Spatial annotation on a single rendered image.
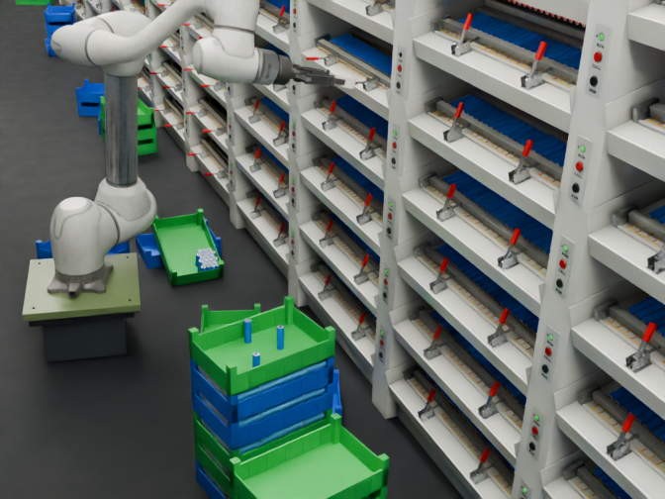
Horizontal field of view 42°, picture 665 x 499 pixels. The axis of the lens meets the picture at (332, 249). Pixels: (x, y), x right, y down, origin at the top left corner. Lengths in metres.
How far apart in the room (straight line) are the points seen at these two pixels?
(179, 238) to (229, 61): 1.41
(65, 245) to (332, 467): 1.17
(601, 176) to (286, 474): 0.99
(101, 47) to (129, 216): 0.63
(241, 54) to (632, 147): 1.04
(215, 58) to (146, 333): 1.19
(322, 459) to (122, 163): 1.22
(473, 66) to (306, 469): 0.99
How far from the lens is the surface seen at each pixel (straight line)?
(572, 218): 1.69
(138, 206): 2.91
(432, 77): 2.20
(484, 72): 1.89
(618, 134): 1.58
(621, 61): 1.57
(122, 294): 2.84
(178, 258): 3.41
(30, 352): 3.03
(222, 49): 2.19
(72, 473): 2.52
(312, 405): 2.23
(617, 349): 1.71
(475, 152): 1.99
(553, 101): 1.72
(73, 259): 2.82
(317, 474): 2.08
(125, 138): 2.81
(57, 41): 2.63
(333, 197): 2.72
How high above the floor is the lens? 1.62
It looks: 27 degrees down
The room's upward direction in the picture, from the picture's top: 2 degrees clockwise
